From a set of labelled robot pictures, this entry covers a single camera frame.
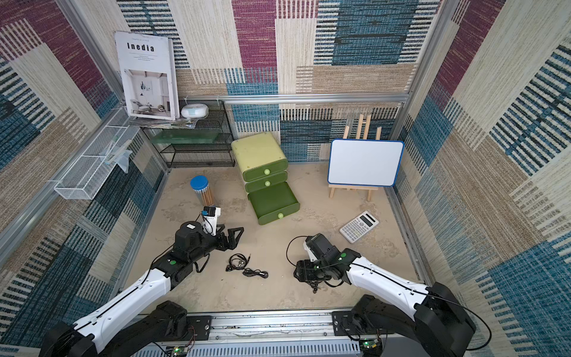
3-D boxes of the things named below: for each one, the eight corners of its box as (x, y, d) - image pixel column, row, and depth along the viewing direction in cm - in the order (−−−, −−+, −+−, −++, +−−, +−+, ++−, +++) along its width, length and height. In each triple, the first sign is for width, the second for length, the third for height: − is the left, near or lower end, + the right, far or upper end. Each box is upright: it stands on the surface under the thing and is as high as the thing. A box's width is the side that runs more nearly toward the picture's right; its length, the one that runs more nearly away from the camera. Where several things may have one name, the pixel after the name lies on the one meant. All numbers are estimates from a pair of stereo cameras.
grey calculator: (351, 244, 94) (352, 242, 92) (338, 230, 98) (339, 228, 97) (378, 224, 100) (380, 221, 98) (365, 212, 104) (366, 209, 103)
